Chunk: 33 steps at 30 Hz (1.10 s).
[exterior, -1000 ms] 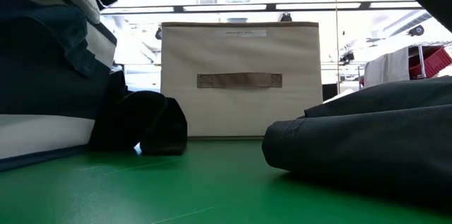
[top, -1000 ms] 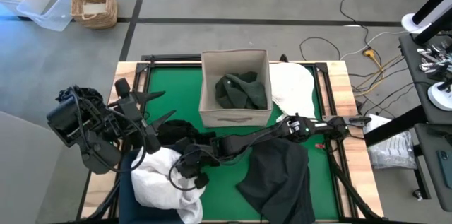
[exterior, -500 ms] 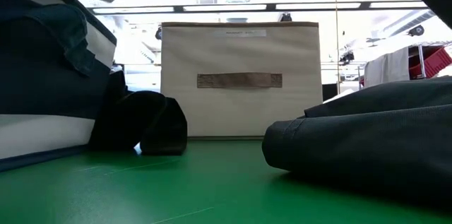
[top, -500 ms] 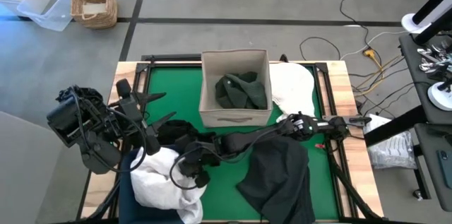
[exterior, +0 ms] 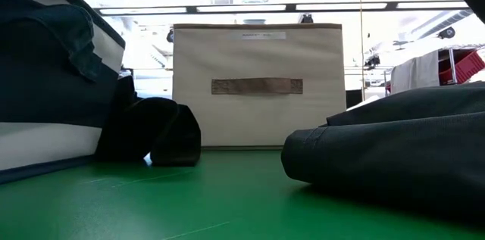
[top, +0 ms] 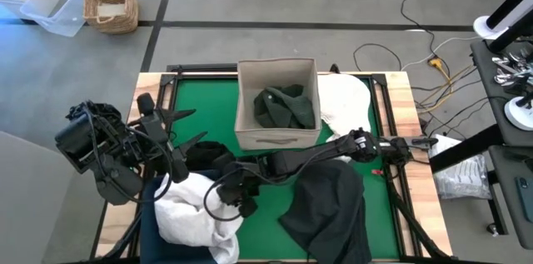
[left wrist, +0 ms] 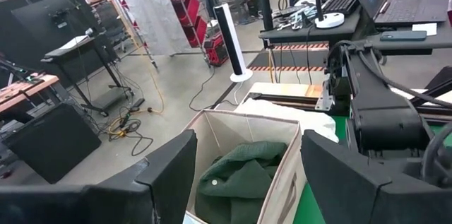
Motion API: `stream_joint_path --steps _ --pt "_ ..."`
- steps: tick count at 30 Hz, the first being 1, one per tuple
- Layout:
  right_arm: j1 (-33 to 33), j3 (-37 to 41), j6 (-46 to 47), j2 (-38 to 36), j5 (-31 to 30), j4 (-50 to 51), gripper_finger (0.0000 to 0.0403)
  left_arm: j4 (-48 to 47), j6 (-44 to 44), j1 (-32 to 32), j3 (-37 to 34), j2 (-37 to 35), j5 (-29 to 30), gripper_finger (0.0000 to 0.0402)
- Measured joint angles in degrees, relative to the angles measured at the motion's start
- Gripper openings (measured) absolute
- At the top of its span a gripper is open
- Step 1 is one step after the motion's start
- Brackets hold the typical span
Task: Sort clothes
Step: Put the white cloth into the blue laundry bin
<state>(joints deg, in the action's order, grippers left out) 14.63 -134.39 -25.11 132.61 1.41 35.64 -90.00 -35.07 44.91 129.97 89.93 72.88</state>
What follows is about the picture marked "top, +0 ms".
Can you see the grey board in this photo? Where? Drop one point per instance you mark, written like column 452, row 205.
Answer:
column 29, row 205

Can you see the green table mat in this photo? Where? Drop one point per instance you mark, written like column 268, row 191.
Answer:
column 208, row 101

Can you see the white tower device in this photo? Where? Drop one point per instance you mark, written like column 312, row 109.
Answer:
column 512, row 8

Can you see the black stand pole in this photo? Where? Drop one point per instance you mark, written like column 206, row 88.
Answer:
column 512, row 33

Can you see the clear plastic bag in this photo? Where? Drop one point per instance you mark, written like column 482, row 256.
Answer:
column 462, row 176

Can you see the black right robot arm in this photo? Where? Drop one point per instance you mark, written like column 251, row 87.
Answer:
column 316, row 157

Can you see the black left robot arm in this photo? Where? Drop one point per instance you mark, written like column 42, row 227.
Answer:
column 104, row 164

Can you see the black aluminium table frame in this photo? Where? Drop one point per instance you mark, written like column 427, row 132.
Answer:
column 200, row 67

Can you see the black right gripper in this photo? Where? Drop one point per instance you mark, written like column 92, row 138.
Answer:
column 245, row 176

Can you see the shiny metal parts pile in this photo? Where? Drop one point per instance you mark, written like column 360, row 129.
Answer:
column 508, row 76

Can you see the black clamp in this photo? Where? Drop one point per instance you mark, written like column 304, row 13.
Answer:
column 335, row 68

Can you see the dark green garment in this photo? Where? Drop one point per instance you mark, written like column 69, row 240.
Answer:
column 287, row 110

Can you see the white towel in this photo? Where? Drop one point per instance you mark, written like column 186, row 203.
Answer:
column 345, row 101
column 187, row 214

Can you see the beige fabric storage box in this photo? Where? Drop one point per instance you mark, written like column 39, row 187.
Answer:
column 246, row 101

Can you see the wicker basket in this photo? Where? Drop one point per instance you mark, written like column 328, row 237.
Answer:
column 129, row 10

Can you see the white desk lamp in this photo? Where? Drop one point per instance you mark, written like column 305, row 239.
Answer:
column 518, row 116

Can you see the clear plastic bin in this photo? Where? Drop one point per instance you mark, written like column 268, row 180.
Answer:
column 62, row 18

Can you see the black desk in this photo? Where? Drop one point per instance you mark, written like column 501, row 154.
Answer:
column 485, row 89
column 506, row 197

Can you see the black garment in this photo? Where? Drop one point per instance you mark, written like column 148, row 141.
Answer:
column 208, row 155

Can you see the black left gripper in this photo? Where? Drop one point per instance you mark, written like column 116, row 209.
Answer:
column 160, row 131

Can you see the dark grey garment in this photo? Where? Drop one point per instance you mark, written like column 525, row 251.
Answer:
column 329, row 214

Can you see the small red clip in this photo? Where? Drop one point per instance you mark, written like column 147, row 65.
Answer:
column 377, row 172

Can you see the navy blue cloth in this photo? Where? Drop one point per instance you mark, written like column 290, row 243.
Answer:
column 150, row 239

